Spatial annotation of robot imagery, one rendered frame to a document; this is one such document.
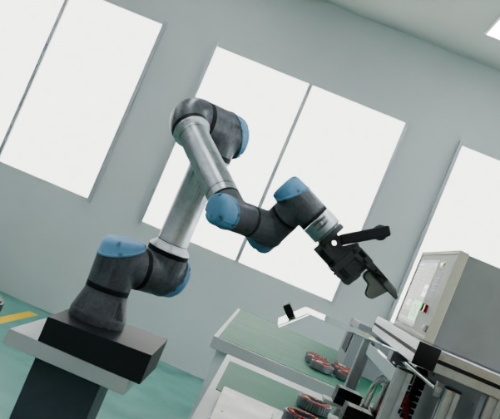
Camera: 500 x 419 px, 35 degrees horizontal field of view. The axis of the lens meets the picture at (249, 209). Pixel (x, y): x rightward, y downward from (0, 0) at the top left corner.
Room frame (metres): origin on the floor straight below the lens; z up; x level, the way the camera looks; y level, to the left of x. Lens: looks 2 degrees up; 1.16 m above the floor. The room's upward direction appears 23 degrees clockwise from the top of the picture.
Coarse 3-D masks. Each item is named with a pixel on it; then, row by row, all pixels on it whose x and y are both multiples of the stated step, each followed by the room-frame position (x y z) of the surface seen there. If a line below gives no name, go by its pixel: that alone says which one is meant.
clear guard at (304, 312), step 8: (296, 312) 2.05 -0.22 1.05; (304, 312) 1.94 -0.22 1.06; (312, 312) 1.97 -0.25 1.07; (280, 320) 1.99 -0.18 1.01; (288, 320) 1.90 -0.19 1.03; (328, 320) 1.89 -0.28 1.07; (336, 320) 2.07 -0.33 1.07; (344, 328) 1.86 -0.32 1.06; (352, 328) 1.98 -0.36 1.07; (360, 336) 1.86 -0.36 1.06; (368, 336) 1.94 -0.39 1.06; (384, 344) 1.88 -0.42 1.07
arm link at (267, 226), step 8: (272, 208) 1.81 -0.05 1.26; (264, 216) 1.78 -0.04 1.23; (272, 216) 1.80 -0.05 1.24; (264, 224) 1.78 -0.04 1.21; (272, 224) 1.79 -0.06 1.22; (280, 224) 1.79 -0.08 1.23; (288, 224) 1.81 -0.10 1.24; (256, 232) 1.78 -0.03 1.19; (264, 232) 1.79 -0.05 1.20; (272, 232) 1.80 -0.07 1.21; (280, 232) 1.80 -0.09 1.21; (288, 232) 1.81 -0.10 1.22; (248, 240) 1.84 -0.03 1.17; (256, 240) 1.83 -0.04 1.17; (264, 240) 1.81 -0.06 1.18; (272, 240) 1.82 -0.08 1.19; (280, 240) 1.83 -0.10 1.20; (256, 248) 1.84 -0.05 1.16; (264, 248) 1.83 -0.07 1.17; (272, 248) 1.84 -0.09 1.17
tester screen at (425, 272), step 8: (424, 264) 1.97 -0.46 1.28; (432, 264) 1.87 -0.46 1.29; (416, 272) 2.04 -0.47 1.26; (424, 272) 1.93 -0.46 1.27; (432, 272) 1.84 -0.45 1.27; (416, 280) 2.00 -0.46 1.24; (424, 280) 1.89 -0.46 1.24; (416, 288) 1.95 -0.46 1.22; (408, 296) 2.01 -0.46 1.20; (416, 296) 1.91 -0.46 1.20; (424, 296) 1.81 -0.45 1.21; (408, 312) 1.92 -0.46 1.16; (408, 320) 1.88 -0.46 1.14
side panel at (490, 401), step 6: (486, 402) 1.51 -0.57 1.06; (492, 402) 1.51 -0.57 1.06; (498, 402) 1.51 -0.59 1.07; (486, 408) 1.51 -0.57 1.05; (492, 408) 1.52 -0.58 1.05; (498, 408) 1.51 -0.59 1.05; (480, 414) 1.52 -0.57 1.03; (486, 414) 1.51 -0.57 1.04; (492, 414) 1.51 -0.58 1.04; (498, 414) 1.51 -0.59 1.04
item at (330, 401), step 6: (336, 390) 1.98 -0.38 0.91; (342, 390) 1.95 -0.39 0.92; (348, 390) 1.96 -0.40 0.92; (324, 396) 1.99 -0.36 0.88; (336, 396) 1.95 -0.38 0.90; (342, 396) 1.95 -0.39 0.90; (348, 396) 1.95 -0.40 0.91; (354, 396) 1.95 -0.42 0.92; (360, 396) 1.95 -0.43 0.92; (324, 402) 1.96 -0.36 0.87; (330, 402) 1.96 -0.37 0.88; (336, 402) 1.95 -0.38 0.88; (342, 402) 1.95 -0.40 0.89; (354, 402) 1.95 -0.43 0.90; (360, 402) 2.00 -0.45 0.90
